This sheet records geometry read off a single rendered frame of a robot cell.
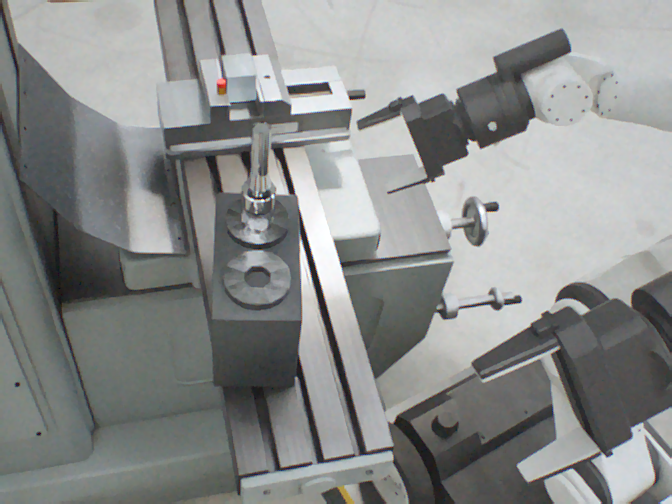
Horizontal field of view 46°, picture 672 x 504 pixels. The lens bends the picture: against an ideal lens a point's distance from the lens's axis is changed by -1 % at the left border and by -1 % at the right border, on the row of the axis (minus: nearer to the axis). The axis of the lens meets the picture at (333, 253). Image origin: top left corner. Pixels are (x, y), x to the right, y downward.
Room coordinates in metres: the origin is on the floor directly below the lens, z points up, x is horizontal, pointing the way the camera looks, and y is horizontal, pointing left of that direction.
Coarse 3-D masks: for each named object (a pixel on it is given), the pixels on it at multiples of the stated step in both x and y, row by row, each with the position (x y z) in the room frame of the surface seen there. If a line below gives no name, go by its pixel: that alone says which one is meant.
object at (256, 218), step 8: (248, 208) 0.69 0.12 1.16; (256, 208) 0.68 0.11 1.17; (264, 208) 0.69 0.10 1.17; (272, 208) 0.70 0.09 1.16; (248, 216) 0.69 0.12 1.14; (256, 216) 0.68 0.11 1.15; (264, 216) 0.69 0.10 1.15; (272, 216) 0.70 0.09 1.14; (248, 224) 0.69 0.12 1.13; (256, 224) 0.68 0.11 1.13; (264, 224) 0.69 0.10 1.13; (272, 224) 0.70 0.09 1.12
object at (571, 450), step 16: (576, 432) 0.30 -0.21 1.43; (544, 448) 0.28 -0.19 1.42; (560, 448) 0.28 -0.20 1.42; (576, 448) 0.28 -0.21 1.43; (592, 448) 0.28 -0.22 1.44; (528, 464) 0.27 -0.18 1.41; (544, 464) 0.27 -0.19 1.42; (560, 464) 0.27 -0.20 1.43; (576, 464) 0.27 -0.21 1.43; (528, 480) 0.25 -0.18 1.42
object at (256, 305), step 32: (224, 192) 0.76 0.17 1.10; (224, 224) 0.70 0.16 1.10; (288, 224) 0.71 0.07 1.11; (224, 256) 0.64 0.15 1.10; (256, 256) 0.64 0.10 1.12; (288, 256) 0.66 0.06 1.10; (224, 288) 0.59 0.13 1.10; (256, 288) 0.59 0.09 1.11; (288, 288) 0.60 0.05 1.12; (224, 320) 0.54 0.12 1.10; (256, 320) 0.55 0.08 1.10; (288, 320) 0.56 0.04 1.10; (224, 352) 0.54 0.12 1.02; (256, 352) 0.55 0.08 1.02; (288, 352) 0.56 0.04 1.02; (224, 384) 0.54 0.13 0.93; (256, 384) 0.55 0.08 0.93; (288, 384) 0.56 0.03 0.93
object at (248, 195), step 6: (246, 180) 0.72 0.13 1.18; (246, 186) 0.71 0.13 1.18; (246, 192) 0.70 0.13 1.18; (252, 192) 0.70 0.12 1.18; (270, 192) 0.70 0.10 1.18; (246, 198) 0.69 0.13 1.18; (252, 198) 0.69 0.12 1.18; (258, 198) 0.69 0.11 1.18; (264, 198) 0.69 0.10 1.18; (270, 198) 0.69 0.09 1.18; (252, 204) 0.68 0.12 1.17; (258, 204) 0.68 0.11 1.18; (264, 204) 0.69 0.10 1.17
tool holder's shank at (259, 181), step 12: (252, 132) 0.70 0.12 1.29; (264, 132) 0.70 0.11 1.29; (252, 144) 0.70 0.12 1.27; (264, 144) 0.70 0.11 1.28; (252, 156) 0.70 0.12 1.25; (264, 156) 0.70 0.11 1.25; (252, 168) 0.70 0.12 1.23; (264, 168) 0.70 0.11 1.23; (252, 180) 0.70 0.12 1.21; (264, 180) 0.70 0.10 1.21; (264, 192) 0.70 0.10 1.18
